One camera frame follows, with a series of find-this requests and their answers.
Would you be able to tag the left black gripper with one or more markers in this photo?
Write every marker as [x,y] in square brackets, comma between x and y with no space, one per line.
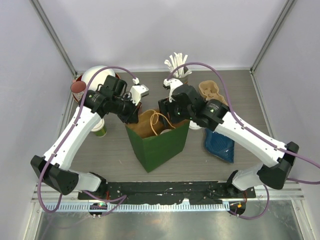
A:
[133,117]

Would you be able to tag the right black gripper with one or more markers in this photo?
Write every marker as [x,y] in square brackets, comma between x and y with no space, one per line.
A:
[165,106]

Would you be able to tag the white cup lid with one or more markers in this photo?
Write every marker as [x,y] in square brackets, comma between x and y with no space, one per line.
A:
[99,126]
[165,131]

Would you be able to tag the green paper bag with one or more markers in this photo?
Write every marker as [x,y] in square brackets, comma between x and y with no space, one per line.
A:
[150,148]

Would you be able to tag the stack of white lids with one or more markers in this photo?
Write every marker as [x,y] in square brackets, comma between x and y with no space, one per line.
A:
[194,126]

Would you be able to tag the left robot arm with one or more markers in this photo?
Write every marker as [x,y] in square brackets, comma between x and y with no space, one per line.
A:
[53,168]

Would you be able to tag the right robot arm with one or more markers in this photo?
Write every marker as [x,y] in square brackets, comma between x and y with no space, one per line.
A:
[277,158]

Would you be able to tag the grey straw holder cup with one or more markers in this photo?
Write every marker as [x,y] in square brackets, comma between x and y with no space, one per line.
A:
[184,79]

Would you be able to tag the white wrapped straws bundle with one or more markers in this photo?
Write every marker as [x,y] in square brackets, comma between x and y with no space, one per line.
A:
[175,61]

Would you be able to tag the cardboard cup carrier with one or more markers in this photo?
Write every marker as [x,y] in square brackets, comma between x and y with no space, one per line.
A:
[209,90]

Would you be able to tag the floral pink tumbler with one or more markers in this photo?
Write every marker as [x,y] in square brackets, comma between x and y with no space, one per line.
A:
[78,88]

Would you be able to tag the blue leaf-shaped dish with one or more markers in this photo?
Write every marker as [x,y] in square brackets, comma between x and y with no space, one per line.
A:
[219,145]

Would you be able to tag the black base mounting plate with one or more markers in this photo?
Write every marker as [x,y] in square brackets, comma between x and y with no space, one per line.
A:
[174,192]

